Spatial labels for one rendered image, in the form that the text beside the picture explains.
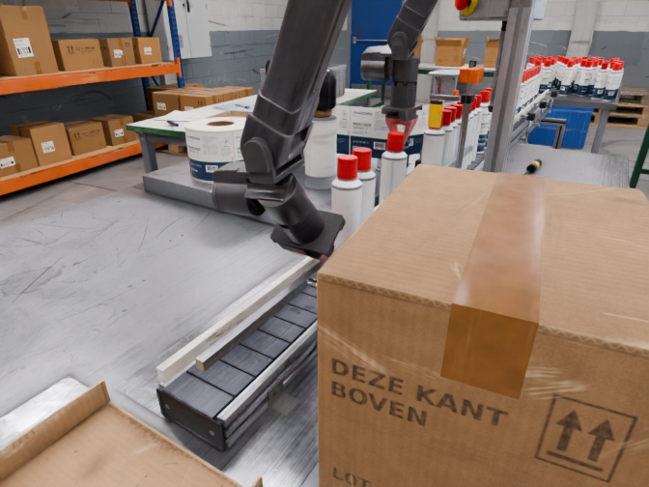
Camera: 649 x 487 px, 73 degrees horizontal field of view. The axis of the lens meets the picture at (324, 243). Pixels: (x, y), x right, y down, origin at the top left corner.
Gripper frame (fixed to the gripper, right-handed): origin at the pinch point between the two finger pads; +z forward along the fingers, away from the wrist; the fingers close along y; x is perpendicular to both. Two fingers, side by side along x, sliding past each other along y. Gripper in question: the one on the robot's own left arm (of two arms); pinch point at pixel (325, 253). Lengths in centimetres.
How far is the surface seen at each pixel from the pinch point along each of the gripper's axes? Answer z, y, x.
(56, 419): -19.4, 13.2, 35.5
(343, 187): -5.4, -0.9, -9.8
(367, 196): 1.3, -2.1, -12.7
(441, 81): 45, 11, -83
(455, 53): 364, 143, -447
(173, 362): -17.1, 3.6, 24.4
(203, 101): 196, 304, -191
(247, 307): -8.5, 3.5, 14.0
